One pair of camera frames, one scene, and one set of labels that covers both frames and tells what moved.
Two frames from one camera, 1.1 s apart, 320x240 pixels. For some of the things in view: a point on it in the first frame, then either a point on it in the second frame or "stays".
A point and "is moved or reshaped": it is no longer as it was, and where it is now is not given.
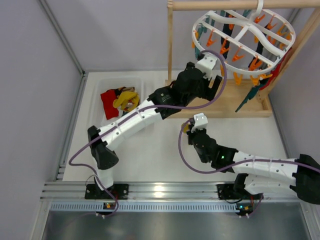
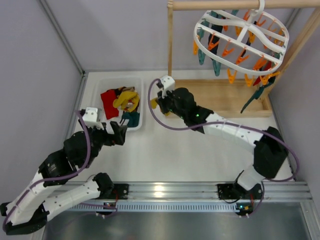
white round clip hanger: x=243 y=41 stays
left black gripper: x=208 y=83 → x=110 y=136
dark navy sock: x=227 y=28 → x=217 y=28
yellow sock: x=186 y=127 is moved or reshaped
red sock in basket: x=107 y=98 stays
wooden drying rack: x=239 y=98 stays
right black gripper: x=194 y=136 → x=164 y=100
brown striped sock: x=126 y=89 stays
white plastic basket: x=100 y=85 stays
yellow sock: x=127 y=100 stays
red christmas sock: x=275 y=71 → x=267 y=66
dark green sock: x=252 y=93 → x=258 y=93
